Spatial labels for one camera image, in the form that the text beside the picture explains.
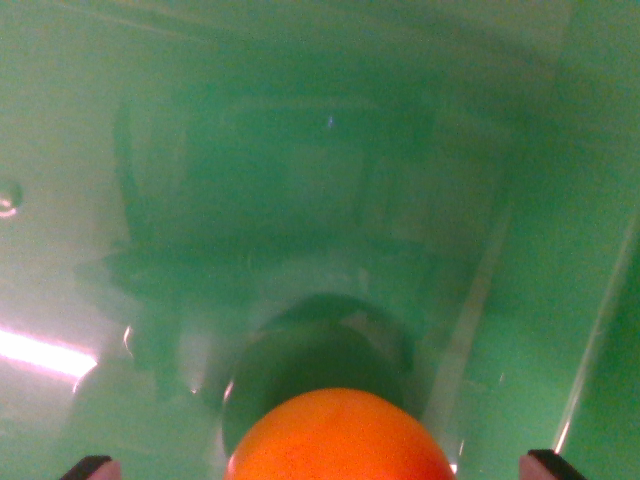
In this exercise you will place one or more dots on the green plastic bin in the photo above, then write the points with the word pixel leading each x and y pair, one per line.
pixel 300 175

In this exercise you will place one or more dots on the yellow orange peach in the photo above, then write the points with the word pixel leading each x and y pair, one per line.
pixel 340 440

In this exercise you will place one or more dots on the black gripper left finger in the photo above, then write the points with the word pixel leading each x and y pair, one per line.
pixel 92 469

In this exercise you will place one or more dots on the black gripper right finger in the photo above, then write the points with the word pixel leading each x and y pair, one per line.
pixel 545 466

